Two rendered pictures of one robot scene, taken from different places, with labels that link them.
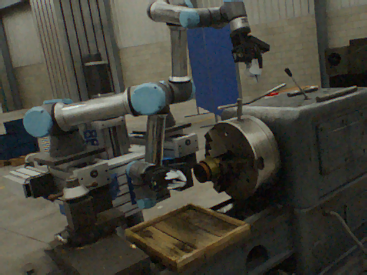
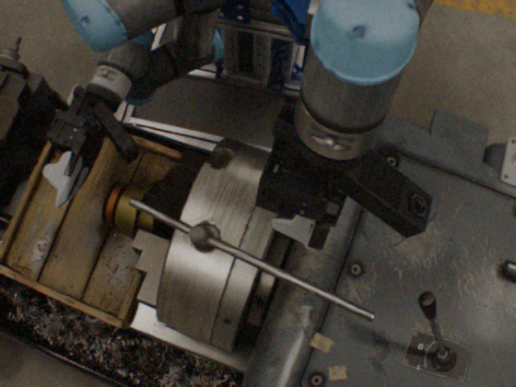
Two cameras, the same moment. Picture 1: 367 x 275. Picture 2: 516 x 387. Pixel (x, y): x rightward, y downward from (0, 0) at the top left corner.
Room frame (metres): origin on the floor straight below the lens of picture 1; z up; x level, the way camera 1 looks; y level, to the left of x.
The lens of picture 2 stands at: (1.34, -0.24, 2.09)
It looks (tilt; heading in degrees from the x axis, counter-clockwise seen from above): 72 degrees down; 58
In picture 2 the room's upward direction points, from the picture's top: 3 degrees clockwise
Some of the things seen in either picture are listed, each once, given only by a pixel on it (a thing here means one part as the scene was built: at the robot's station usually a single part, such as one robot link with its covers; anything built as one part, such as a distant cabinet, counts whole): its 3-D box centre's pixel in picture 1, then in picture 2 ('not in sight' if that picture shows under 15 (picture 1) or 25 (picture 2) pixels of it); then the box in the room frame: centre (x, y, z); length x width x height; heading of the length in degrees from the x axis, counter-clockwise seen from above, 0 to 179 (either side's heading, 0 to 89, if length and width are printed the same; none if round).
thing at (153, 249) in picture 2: (240, 165); (158, 278); (1.31, 0.00, 1.08); 0.12 x 0.11 x 0.05; 40
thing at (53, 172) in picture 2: (173, 176); (57, 176); (1.24, 0.24, 1.10); 0.09 x 0.06 x 0.03; 40
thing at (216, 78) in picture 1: (209, 72); not in sight; (8.34, 0.42, 1.18); 4.12 x 0.80 x 2.35; 16
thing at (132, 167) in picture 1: (140, 171); (126, 52); (1.44, 0.40, 1.07); 0.11 x 0.08 x 0.09; 40
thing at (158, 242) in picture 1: (186, 231); (89, 215); (1.24, 0.23, 0.89); 0.36 x 0.30 x 0.04; 40
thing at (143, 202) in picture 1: (145, 193); (142, 75); (1.46, 0.40, 0.98); 0.11 x 0.08 x 0.11; 179
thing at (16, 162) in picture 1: (27, 138); not in sight; (7.40, 4.18, 0.39); 1.20 x 0.80 x 0.79; 153
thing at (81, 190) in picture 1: (74, 190); not in sight; (1.10, 0.52, 1.13); 0.08 x 0.08 x 0.03
